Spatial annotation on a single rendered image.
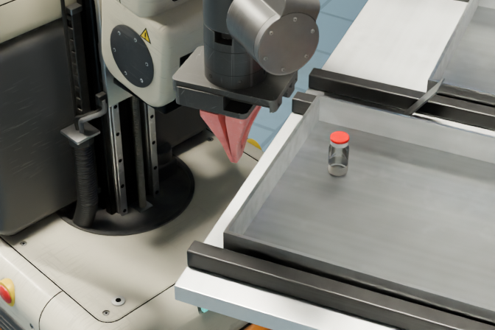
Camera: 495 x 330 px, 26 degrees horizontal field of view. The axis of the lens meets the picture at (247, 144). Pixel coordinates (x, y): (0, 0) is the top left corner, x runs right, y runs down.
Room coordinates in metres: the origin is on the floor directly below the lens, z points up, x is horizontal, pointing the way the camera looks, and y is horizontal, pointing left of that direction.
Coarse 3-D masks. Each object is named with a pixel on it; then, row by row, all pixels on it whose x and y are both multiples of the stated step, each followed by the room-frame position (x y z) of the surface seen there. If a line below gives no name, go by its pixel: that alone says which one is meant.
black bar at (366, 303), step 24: (192, 264) 0.77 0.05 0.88; (216, 264) 0.76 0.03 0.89; (240, 264) 0.75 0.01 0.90; (264, 264) 0.75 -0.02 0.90; (288, 288) 0.73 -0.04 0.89; (312, 288) 0.72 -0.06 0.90; (336, 288) 0.72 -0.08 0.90; (360, 288) 0.72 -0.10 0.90; (360, 312) 0.70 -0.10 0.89; (384, 312) 0.69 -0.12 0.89; (408, 312) 0.69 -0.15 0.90; (432, 312) 0.69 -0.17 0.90
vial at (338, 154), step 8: (336, 144) 0.91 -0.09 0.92; (344, 144) 0.91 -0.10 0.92; (336, 152) 0.91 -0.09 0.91; (344, 152) 0.91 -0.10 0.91; (328, 160) 0.92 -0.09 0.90; (336, 160) 0.91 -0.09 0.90; (344, 160) 0.91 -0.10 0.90; (328, 168) 0.92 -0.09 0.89; (336, 168) 0.91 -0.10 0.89; (344, 168) 0.91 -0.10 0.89
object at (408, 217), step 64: (320, 128) 1.00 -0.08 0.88; (384, 128) 0.98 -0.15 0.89; (448, 128) 0.95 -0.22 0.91; (256, 192) 0.84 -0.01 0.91; (320, 192) 0.88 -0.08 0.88; (384, 192) 0.88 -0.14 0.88; (448, 192) 0.88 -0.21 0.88; (256, 256) 0.77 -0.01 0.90; (320, 256) 0.78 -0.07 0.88; (384, 256) 0.78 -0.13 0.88; (448, 256) 0.78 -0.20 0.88
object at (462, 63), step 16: (480, 0) 1.28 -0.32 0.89; (464, 16) 1.19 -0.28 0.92; (480, 16) 1.25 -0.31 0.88; (464, 32) 1.21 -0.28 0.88; (480, 32) 1.21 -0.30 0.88; (448, 48) 1.12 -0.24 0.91; (464, 48) 1.17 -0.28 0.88; (480, 48) 1.17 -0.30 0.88; (448, 64) 1.13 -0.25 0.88; (464, 64) 1.13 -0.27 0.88; (480, 64) 1.13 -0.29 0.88; (432, 80) 1.05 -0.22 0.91; (448, 80) 1.10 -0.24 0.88; (464, 80) 1.10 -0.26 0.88; (480, 80) 1.10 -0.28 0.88; (448, 96) 1.04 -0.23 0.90; (464, 96) 1.03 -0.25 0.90; (480, 96) 1.02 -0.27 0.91
